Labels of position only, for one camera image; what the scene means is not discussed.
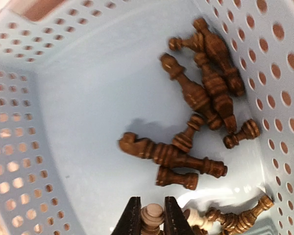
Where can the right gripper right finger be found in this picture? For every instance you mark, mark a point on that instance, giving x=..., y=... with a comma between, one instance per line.
x=174, y=220

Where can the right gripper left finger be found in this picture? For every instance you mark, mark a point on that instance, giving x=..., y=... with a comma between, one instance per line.
x=130, y=220

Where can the dark chess pieces pile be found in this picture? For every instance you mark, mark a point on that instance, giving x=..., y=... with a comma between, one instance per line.
x=212, y=105

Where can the light blue plastic basket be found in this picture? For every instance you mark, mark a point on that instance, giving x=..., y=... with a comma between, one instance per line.
x=76, y=76

